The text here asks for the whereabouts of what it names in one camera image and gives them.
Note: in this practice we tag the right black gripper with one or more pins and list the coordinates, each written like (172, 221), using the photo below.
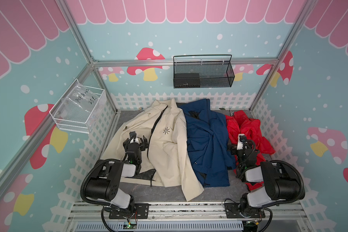
(229, 148)

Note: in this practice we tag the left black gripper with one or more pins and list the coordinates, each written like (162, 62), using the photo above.
(143, 145)

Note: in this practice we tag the cream beige jacket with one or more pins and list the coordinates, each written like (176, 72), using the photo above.
(164, 126)

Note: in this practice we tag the red jacket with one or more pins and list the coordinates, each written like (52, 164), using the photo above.
(240, 123)

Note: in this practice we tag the navy blue jacket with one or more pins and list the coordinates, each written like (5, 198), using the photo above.
(207, 144)

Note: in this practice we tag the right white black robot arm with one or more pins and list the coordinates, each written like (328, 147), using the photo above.
(281, 182)

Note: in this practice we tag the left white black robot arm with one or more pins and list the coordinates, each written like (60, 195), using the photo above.
(101, 184)

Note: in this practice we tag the black box in basket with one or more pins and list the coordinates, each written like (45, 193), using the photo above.
(186, 80)

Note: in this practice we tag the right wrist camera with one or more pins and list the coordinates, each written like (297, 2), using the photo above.
(241, 140)

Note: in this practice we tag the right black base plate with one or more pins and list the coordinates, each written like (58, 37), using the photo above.
(236, 210)

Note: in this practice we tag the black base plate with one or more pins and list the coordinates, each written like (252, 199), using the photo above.
(236, 210)
(138, 211)

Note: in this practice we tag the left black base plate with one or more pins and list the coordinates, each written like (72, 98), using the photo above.
(138, 211)

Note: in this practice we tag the white wire basket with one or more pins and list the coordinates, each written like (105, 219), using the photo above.
(97, 109)

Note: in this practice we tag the aluminium front rail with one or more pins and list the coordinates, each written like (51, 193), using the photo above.
(187, 217)

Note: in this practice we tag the black wire mesh basket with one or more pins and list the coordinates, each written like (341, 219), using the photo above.
(215, 70)

